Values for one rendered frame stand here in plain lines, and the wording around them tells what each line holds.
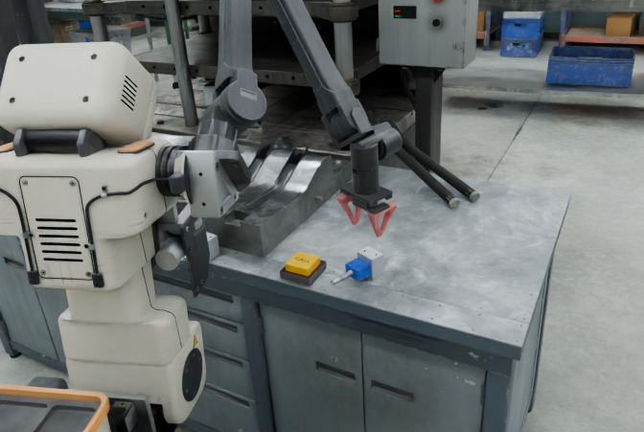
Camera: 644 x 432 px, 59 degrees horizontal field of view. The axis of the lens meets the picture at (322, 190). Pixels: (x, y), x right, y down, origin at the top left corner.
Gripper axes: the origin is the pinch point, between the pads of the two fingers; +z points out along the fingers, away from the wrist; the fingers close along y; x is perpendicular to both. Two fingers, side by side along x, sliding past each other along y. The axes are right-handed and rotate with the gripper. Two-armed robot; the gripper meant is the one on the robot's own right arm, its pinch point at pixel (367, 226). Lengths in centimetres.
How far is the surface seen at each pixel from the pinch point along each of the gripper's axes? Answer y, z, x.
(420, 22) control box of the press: 49, -29, -70
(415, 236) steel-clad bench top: 4.7, 12.7, -20.4
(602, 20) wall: 262, 69, -616
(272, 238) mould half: 24.9, 9.3, 9.5
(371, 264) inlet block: -1.9, 8.6, 0.9
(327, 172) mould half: 36.7, 4.0, -18.0
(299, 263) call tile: 10.0, 8.8, 12.1
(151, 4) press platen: 149, -36, -21
